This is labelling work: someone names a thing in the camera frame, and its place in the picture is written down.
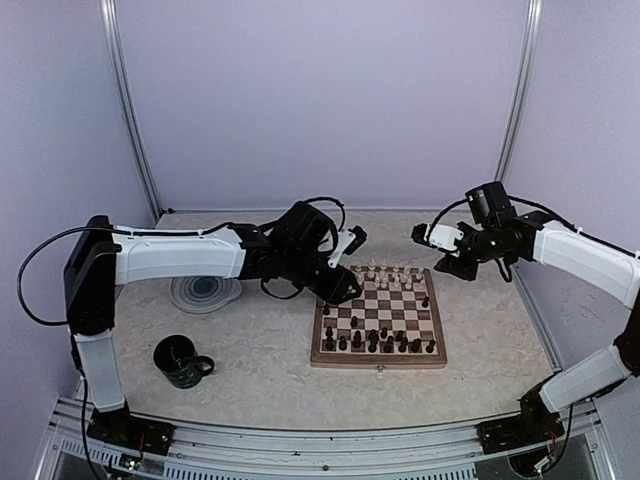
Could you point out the aluminium corner post left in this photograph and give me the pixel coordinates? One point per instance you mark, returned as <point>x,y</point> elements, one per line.
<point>110,22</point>

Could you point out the dark king piece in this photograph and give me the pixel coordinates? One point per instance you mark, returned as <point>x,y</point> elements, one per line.
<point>389,344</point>

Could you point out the white blue swirl plate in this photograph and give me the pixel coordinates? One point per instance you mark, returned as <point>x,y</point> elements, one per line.
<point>204,294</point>

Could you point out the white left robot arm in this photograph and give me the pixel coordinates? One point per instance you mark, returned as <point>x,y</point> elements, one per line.
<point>304,247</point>

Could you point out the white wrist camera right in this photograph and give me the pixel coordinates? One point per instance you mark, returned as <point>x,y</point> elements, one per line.
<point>440,237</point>

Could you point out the aluminium corner post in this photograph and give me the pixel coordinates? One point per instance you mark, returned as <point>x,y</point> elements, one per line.
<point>110,22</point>
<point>519,97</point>

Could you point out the dark green mug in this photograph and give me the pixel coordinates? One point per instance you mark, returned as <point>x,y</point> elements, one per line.
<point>177,359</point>

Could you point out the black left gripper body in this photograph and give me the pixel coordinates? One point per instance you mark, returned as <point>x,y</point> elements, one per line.
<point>328,291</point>

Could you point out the aluminium corner post right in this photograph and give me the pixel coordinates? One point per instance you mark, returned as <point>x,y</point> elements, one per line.
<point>519,97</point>

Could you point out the dark queen piece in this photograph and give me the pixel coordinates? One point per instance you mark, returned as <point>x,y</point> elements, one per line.
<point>357,340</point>

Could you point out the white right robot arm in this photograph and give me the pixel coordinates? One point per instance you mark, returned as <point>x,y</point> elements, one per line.
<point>507,229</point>

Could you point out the dark bishop piece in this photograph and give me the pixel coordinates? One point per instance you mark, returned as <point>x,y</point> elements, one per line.
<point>402,342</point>

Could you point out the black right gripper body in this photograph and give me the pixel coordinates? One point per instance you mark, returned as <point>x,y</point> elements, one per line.
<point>484,248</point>

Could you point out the wooden folding chess board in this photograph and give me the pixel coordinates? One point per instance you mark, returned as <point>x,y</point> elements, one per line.
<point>392,298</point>

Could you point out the aluminium frame rail front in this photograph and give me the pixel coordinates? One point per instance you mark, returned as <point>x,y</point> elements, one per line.
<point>204,451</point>

